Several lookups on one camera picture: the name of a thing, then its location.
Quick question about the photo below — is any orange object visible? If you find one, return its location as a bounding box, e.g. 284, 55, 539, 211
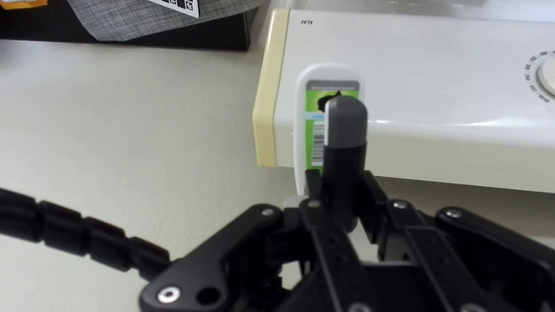
0, 0, 48, 11

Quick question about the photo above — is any black white calibration board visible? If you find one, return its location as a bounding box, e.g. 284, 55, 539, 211
147, 0, 201, 18

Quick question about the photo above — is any white stove dial knob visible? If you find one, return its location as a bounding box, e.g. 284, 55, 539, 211
523, 48, 555, 105

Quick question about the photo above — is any black segmented cable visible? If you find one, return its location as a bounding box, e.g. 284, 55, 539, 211
0, 186, 171, 282

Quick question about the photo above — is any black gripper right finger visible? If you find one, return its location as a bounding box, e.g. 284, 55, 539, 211
343, 93, 555, 312

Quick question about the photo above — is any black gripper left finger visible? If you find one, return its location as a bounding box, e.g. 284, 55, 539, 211
137, 93, 378, 312

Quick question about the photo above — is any white gas stove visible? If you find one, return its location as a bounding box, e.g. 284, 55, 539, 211
251, 0, 555, 249

